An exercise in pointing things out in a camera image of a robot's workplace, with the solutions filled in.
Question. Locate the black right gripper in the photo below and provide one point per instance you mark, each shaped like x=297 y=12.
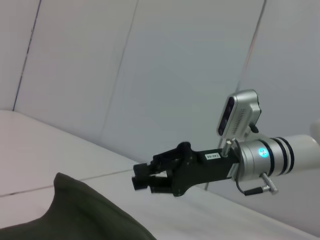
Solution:
x=200 y=170

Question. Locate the dark green t-shirt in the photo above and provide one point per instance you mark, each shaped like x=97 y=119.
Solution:
x=75 y=212

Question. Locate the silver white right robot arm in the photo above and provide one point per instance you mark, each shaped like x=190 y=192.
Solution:
x=265 y=160

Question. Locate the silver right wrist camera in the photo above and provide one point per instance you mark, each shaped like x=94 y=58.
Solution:
x=237 y=115

